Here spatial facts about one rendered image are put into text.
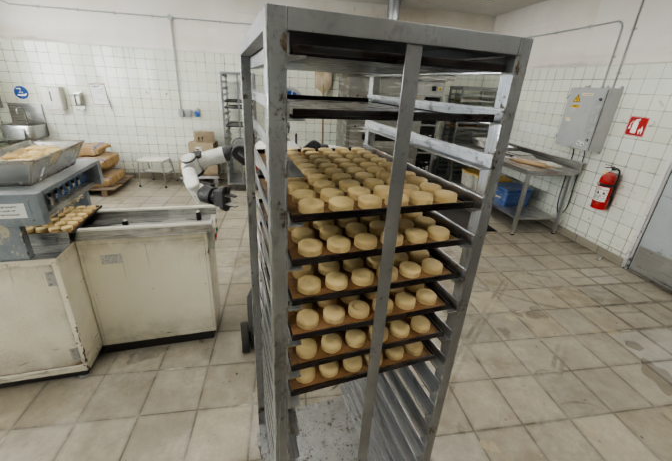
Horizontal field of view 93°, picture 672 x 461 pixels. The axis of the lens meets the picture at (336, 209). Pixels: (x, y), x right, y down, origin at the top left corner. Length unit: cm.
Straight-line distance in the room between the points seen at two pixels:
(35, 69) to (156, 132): 182
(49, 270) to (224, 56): 453
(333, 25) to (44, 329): 222
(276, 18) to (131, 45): 590
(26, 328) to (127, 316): 46
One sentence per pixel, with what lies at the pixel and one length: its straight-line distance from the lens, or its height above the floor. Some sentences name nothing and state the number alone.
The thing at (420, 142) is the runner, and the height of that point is 159.
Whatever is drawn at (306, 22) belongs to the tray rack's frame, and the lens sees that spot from 52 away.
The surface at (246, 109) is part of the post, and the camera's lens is 112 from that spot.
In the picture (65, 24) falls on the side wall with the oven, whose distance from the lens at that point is 675.
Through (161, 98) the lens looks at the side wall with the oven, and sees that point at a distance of 626.
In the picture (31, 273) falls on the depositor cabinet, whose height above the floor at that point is 76.
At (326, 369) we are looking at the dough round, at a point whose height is 106.
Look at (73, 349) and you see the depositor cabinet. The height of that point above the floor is 25.
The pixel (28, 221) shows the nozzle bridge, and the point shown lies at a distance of 209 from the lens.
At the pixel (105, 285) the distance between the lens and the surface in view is 239.
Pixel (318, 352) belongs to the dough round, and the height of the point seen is 113.
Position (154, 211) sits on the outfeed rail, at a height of 88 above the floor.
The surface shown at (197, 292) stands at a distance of 233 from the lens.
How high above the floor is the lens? 172
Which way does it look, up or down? 21 degrees down
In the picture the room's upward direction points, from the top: 3 degrees clockwise
